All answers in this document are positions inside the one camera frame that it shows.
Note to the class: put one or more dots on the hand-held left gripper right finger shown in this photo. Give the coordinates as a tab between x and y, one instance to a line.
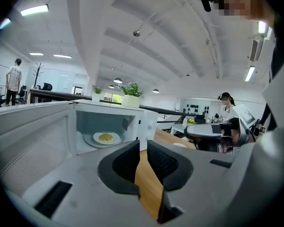
196	185

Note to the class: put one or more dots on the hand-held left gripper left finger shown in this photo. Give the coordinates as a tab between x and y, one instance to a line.
85	185

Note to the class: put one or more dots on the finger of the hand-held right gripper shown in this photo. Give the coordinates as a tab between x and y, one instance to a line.
201	131

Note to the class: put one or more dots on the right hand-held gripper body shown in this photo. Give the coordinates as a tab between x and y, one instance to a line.
243	117

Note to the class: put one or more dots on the yellow food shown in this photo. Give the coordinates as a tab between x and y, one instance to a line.
105	137

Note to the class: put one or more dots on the white plate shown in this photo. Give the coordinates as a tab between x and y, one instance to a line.
116	139

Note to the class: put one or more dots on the white microwave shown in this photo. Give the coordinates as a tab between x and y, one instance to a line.
33	138

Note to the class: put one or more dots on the glass microwave turntable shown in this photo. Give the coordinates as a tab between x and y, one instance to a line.
88	141

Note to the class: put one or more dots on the yellow flowers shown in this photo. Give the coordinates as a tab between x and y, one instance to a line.
191	121

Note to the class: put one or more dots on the white bottle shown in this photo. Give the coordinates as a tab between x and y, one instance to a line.
185	122

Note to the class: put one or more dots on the white table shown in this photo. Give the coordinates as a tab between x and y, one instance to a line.
178	128

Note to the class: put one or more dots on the small white dish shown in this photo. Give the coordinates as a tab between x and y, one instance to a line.
180	145

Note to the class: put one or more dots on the white pegboard with black items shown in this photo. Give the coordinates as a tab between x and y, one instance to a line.
195	106

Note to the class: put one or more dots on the person's grey clothing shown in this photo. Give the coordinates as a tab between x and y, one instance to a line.
279	117

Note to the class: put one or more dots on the long ceiling light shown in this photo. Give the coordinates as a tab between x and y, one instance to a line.
250	73
35	10
62	56
36	54
4	23

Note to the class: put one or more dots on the round pendant lamp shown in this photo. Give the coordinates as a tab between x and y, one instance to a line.
111	86
118	80
155	91

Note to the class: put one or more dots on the ceiling air conditioner vent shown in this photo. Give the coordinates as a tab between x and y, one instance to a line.
255	50

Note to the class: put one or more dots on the large potted plant white pot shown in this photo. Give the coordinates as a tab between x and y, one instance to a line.
130	101

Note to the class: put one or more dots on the small potted plant white pot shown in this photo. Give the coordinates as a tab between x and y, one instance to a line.
96	96

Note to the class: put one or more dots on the dark railing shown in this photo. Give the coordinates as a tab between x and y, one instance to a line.
52	94

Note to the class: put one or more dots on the black office chair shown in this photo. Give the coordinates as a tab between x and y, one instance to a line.
47	86

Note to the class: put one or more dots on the person's head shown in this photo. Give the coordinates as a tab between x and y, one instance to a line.
236	1

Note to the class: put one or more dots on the round ceiling sensor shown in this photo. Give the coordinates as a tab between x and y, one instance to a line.
136	33

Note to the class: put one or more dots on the black coat rack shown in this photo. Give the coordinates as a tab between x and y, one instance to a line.
38	74

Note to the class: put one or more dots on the whiteboard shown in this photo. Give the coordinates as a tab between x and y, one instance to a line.
0	73

